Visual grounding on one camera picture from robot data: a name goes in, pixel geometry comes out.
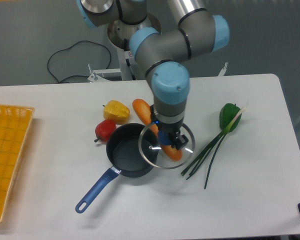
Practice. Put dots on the green toy bell pepper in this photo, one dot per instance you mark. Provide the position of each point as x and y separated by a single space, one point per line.
226 115

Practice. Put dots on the red toy bell pepper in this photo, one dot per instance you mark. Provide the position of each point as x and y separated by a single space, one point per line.
104 130

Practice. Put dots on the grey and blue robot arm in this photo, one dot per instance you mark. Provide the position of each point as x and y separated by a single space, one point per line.
170 82

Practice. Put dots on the yellow toy bell pepper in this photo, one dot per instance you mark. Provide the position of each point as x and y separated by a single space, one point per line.
116 111

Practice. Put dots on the blue saucepan with handle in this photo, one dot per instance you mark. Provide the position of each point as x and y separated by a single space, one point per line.
123 152

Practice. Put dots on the glass pot lid blue knob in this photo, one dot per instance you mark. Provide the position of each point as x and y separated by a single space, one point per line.
155 151

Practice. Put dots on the yellow woven basket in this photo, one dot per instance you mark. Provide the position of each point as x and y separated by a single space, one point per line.
15 122

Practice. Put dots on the toy baguette bread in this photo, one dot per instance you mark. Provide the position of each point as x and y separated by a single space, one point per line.
143 111

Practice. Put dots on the toy green onion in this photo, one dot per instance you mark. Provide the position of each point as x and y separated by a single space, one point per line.
214 144

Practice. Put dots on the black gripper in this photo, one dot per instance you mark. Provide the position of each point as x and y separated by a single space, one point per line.
170 125

